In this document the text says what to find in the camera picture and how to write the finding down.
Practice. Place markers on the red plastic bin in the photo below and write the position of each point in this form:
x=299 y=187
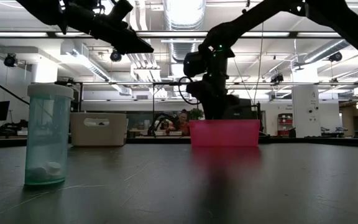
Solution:
x=225 y=133

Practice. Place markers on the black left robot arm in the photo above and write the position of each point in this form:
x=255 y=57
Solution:
x=42 y=9

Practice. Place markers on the background potted plant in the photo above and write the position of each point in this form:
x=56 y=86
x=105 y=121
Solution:
x=196 y=113

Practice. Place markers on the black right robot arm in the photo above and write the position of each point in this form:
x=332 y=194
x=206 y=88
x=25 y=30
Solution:
x=322 y=12

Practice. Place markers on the person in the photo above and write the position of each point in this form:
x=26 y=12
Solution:
x=182 y=126

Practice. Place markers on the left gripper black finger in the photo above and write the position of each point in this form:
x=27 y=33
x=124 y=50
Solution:
x=126 y=42

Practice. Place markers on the teal bottle white cap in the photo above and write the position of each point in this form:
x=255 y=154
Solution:
x=48 y=133

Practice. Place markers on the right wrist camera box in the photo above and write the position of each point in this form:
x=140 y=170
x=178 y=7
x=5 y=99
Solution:
x=195 y=64

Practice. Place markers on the background black robot arm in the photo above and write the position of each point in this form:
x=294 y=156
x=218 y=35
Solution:
x=160 y=121

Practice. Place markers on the white plastic bin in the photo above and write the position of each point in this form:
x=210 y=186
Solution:
x=98 y=133

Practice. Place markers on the red shelf unit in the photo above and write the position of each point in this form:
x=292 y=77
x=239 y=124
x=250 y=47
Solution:
x=285 y=124

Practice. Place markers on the black ceiling camera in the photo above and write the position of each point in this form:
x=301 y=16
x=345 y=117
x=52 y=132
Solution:
x=10 y=60
x=116 y=56
x=335 y=56

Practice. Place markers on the black table mat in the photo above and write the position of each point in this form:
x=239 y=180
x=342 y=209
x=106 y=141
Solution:
x=179 y=186

